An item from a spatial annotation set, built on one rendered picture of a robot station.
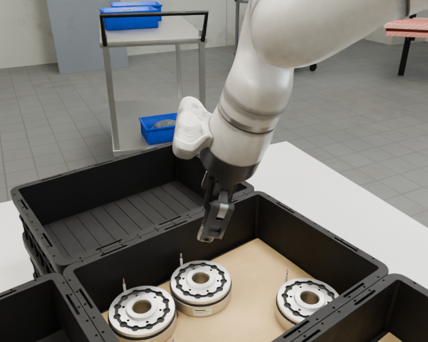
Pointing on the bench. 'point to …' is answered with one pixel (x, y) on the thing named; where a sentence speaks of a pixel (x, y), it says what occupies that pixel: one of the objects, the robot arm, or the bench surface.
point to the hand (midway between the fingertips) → (206, 210)
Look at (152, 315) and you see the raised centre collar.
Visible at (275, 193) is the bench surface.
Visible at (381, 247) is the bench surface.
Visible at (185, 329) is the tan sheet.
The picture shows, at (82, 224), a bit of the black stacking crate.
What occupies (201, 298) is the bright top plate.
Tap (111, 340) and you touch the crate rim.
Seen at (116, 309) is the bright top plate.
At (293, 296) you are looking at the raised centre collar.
